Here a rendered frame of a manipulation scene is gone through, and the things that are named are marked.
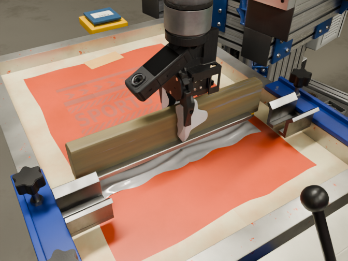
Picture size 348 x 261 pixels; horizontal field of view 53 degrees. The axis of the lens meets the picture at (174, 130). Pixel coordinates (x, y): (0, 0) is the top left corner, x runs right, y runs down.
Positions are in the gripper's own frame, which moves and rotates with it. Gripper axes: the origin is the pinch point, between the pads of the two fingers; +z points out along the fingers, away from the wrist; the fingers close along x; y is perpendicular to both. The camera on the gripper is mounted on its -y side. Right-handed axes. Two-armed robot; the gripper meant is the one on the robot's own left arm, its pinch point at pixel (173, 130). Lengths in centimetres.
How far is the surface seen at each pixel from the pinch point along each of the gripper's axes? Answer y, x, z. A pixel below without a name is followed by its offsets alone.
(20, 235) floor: -38, 74, 101
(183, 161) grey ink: -0.5, -4.3, 4.5
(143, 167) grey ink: -7.9, -2.0, 4.2
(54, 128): -18.6, 18.9, 5.1
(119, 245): -18.5, -14.4, 5.1
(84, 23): 6, 69, 5
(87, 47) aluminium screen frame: -0.2, 47.7, 3.0
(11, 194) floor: -36, 102, 101
